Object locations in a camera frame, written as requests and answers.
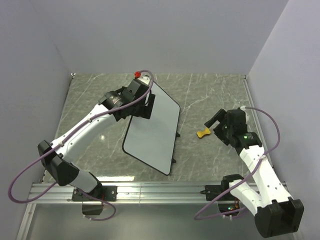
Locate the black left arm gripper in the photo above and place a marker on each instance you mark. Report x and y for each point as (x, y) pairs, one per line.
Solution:
(145, 111)

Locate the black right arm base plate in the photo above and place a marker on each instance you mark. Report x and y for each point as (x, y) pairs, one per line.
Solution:
(213, 190)

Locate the aluminium table edge rail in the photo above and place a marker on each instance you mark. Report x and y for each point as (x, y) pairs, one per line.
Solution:
(155, 192)

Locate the black framed whiteboard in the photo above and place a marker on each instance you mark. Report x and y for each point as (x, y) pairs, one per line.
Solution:
(152, 141)

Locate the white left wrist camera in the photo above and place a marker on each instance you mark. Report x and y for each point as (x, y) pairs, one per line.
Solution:
(144, 78)

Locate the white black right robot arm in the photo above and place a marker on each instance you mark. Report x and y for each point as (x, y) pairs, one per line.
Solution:
(274, 210)

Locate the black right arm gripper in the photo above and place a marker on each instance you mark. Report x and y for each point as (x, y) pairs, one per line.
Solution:
(221, 116)

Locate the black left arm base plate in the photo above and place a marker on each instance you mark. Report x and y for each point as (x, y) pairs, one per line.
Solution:
(105, 192)

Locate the yellow whiteboard eraser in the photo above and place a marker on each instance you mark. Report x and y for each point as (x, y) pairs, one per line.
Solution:
(203, 133)

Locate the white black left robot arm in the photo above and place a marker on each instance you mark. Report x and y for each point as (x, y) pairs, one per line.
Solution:
(61, 152)

